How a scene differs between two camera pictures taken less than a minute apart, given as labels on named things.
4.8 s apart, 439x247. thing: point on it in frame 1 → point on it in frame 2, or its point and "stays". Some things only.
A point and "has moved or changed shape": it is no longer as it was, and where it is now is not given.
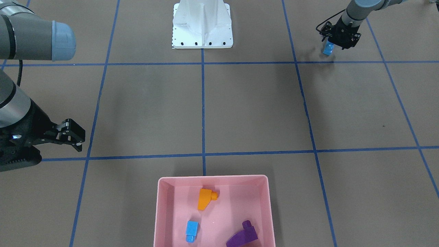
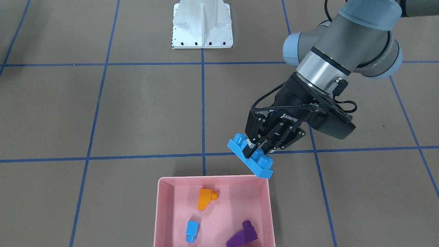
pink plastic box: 240,198 stays
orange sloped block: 206,196 stays
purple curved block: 248,234 stays
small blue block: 191,231 stays
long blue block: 328,48 has moved or changed shape
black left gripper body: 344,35 → 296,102
